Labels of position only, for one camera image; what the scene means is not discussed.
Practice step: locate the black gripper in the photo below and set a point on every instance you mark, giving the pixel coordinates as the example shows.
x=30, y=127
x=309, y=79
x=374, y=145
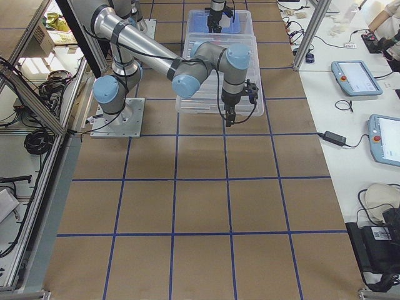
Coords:
x=215, y=17
x=230, y=100

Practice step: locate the clear plastic box lid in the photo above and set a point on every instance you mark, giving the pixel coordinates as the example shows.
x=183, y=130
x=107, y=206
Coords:
x=204, y=101

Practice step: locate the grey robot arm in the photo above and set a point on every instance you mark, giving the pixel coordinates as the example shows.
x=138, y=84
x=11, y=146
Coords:
x=217, y=5
x=108, y=21

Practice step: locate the clear plastic storage box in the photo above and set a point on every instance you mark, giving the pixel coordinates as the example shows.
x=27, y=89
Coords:
x=241, y=23

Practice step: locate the black power adapter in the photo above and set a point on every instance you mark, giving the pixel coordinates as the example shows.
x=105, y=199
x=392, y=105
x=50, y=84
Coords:
x=334, y=138

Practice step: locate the far teach pendant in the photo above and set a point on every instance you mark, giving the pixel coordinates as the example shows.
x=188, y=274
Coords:
x=355, y=79

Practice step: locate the teach pendant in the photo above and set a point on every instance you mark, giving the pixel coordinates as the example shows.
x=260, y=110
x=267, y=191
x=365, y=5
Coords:
x=355, y=79
x=384, y=139

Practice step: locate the near teach pendant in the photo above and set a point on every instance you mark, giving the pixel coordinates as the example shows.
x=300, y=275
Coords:
x=384, y=139

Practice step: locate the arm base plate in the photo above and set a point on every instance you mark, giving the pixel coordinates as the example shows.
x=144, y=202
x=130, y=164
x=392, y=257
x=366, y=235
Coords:
x=127, y=124

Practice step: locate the aluminium frame post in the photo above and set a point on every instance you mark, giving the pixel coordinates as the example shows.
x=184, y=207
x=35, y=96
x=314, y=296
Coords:
x=312, y=28

